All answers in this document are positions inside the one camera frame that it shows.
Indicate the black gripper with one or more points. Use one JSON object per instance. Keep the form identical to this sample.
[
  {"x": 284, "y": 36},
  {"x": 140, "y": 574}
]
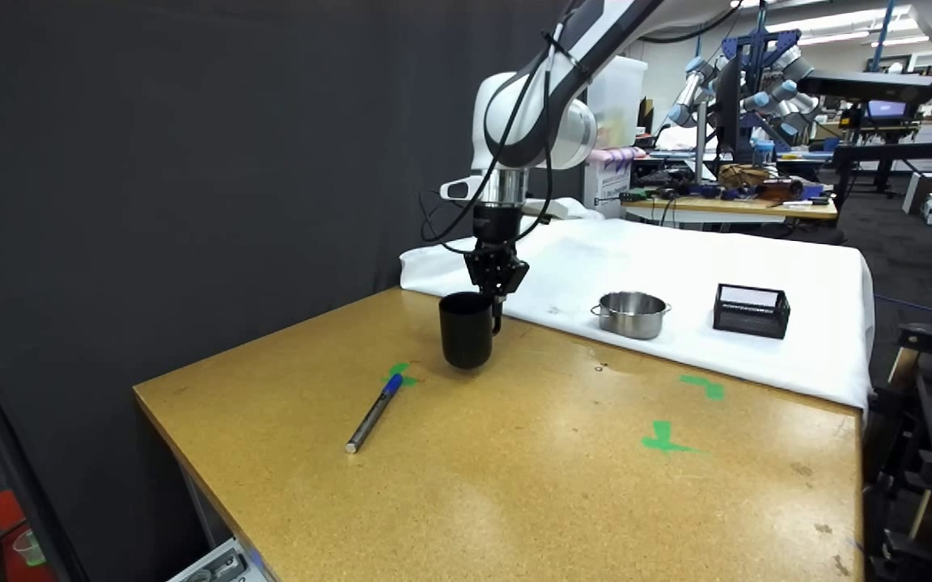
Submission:
[{"x": 493, "y": 259}]

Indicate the black mug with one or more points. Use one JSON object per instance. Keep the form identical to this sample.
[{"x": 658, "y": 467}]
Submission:
[{"x": 467, "y": 326}]

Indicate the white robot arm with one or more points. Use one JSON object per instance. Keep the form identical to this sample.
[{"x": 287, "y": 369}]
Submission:
[{"x": 533, "y": 117}]

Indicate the small steel pot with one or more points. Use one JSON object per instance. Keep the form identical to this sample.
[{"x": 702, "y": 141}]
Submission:
[{"x": 631, "y": 314}]

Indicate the blue capped marker pen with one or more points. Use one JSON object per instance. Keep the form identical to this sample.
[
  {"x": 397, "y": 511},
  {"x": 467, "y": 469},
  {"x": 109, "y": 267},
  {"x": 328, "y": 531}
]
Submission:
[{"x": 374, "y": 414}]

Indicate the wooden background table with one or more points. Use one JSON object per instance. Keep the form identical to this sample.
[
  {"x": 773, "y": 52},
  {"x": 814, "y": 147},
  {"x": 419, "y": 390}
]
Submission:
[{"x": 717, "y": 212}]

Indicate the green tape mark front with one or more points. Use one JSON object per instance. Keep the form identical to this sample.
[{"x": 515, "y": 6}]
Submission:
[{"x": 661, "y": 437}]

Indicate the black box with label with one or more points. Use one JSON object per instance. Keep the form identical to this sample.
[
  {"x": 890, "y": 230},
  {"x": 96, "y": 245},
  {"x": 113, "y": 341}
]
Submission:
[{"x": 757, "y": 312}]

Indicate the white cloth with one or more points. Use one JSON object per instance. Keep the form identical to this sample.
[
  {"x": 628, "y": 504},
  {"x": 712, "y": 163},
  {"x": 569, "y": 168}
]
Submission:
[{"x": 831, "y": 333}]

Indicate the blue robot arms background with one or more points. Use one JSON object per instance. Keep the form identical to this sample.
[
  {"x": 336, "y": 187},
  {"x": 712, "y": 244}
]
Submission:
[{"x": 749, "y": 90}]

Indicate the dark backdrop panel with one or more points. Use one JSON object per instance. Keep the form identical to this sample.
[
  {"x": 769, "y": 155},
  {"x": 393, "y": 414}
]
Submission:
[{"x": 180, "y": 175}]

